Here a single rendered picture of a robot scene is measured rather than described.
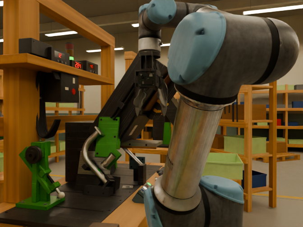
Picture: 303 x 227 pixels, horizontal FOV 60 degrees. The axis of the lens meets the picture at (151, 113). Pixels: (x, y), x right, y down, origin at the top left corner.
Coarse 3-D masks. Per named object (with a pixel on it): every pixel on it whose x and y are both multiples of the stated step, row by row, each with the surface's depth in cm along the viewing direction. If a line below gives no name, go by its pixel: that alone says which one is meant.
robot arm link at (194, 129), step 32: (192, 32) 39; (224, 32) 38; (256, 32) 40; (192, 64) 39; (224, 64) 40; (256, 64) 41; (192, 96) 44; (224, 96) 43; (192, 128) 48; (192, 160) 52; (160, 192) 60; (192, 192) 58; (160, 224) 60; (192, 224) 63
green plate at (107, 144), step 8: (104, 120) 138; (112, 120) 136; (104, 128) 136; (112, 128) 135; (104, 136) 135; (112, 136) 134; (96, 144) 135; (104, 144) 134; (112, 144) 133; (96, 152) 134; (104, 152) 133
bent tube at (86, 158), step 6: (96, 132) 133; (102, 132) 136; (90, 138) 133; (84, 144) 133; (84, 150) 132; (84, 156) 131; (90, 162) 130; (90, 168) 130; (96, 168) 129; (96, 174) 127; (102, 174) 127; (102, 180) 126
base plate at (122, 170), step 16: (128, 176) 162; (64, 192) 130; (80, 192) 130; (128, 192) 130; (16, 208) 108; (64, 208) 108; (80, 208) 108; (96, 208) 108; (112, 208) 108; (16, 224) 97; (32, 224) 95; (48, 224) 93; (64, 224) 93; (80, 224) 93
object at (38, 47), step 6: (18, 42) 118; (24, 42) 117; (30, 42) 117; (36, 42) 120; (42, 42) 124; (18, 48) 118; (24, 48) 117; (30, 48) 117; (36, 48) 120; (42, 48) 124; (36, 54) 120; (42, 54) 124
